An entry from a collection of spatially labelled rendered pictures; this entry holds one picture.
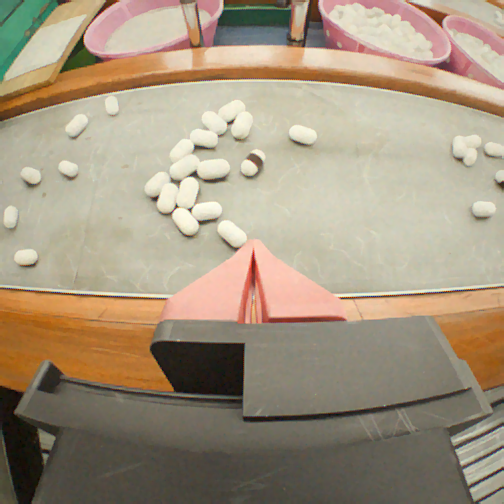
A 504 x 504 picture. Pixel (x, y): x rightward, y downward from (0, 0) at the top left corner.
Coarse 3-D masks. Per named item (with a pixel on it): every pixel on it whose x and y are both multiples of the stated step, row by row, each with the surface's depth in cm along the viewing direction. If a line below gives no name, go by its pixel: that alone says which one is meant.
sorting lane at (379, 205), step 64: (0, 128) 30; (64, 128) 29; (128, 128) 28; (192, 128) 28; (256, 128) 28; (320, 128) 28; (384, 128) 28; (448, 128) 29; (0, 192) 27; (64, 192) 26; (128, 192) 26; (256, 192) 26; (320, 192) 26; (384, 192) 26; (448, 192) 26; (0, 256) 24; (64, 256) 24; (128, 256) 24; (192, 256) 24; (320, 256) 24; (384, 256) 24; (448, 256) 24
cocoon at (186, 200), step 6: (186, 180) 24; (192, 180) 24; (180, 186) 24; (186, 186) 24; (192, 186) 24; (198, 186) 25; (180, 192) 24; (186, 192) 24; (192, 192) 24; (180, 198) 24; (186, 198) 24; (192, 198) 24; (180, 204) 24; (186, 204) 24; (192, 204) 24
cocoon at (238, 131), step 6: (240, 114) 26; (246, 114) 26; (240, 120) 26; (246, 120) 26; (252, 120) 27; (234, 126) 26; (240, 126) 26; (246, 126) 26; (234, 132) 26; (240, 132) 26; (246, 132) 26; (240, 138) 27
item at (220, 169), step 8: (208, 160) 25; (216, 160) 25; (224, 160) 25; (200, 168) 24; (208, 168) 24; (216, 168) 24; (224, 168) 25; (200, 176) 25; (208, 176) 25; (216, 176) 25
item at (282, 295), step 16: (256, 240) 12; (256, 256) 9; (272, 256) 9; (256, 272) 9; (272, 272) 8; (288, 272) 8; (256, 288) 11; (272, 288) 6; (288, 288) 6; (304, 288) 6; (320, 288) 6; (256, 304) 11; (272, 304) 5; (288, 304) 5; (304, 304) 5; (320, 304) 5; (336, 304) 5; (256, 320) 11; (272, 320) 5; (288, 320) 5; (304, 320) 5; (320, 320) 5; (336, 320) 5
